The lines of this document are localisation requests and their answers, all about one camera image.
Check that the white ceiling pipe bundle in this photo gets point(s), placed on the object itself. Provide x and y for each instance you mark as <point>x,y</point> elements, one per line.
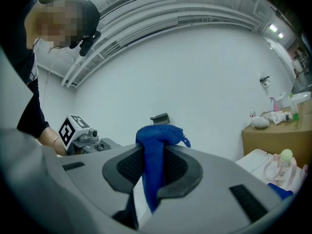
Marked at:
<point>158,25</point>

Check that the white plastic toy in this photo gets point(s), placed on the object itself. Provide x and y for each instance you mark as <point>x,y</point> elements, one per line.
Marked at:
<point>278,117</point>

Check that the clear bottle green base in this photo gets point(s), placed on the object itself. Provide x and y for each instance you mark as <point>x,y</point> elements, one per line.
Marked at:
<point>295,113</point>

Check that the black head-mounted camera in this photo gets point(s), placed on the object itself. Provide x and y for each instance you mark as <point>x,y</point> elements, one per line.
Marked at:
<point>89,44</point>

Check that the person in black shirt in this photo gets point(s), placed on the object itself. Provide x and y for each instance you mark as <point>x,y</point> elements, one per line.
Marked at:
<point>34,113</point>

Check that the white toilet with black button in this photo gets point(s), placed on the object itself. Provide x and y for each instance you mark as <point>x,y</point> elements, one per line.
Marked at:
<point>301,97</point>

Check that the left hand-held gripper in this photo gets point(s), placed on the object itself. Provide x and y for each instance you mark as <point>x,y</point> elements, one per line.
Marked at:
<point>73,130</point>

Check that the person's head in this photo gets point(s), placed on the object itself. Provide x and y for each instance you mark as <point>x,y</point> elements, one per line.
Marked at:
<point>48,25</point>

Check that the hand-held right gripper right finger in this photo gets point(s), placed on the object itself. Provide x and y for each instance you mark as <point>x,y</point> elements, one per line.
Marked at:
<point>214,199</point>

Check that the pink spray bottle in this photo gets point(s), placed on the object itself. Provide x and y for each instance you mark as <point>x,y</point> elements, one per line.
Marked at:
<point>275,105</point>

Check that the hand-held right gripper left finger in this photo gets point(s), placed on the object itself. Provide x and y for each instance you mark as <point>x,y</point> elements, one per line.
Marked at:
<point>97,179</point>

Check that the person's left forearm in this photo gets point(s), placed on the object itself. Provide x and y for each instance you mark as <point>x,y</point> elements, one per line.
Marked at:
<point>48,138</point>

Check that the large brown cardboard box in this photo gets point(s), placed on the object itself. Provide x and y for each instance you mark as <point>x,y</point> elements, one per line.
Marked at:
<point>268,140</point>

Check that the white plush toy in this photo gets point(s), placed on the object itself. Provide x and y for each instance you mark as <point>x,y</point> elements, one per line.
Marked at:
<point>259,122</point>

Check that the dark glass counter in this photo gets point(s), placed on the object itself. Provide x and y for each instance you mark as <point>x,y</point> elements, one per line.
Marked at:
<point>302,86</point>

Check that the small ceiling light panel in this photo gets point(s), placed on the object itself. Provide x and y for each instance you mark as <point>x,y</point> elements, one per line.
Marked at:
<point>281,35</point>
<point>273,27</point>

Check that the clear bottle pale green cap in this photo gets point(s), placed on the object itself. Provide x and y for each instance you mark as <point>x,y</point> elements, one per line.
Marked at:
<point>285,160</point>

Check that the small wall paper roll holder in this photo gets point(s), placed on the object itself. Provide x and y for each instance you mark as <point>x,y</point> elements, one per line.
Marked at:
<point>265,80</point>

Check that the black wall shelf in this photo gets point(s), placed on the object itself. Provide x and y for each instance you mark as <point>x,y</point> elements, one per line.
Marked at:
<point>159,118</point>

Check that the blue knitted cleaning cloth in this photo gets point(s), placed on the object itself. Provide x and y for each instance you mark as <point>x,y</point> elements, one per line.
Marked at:
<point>153,155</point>

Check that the blue folded towel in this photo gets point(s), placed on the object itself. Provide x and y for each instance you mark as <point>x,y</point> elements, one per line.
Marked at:
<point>280,191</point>

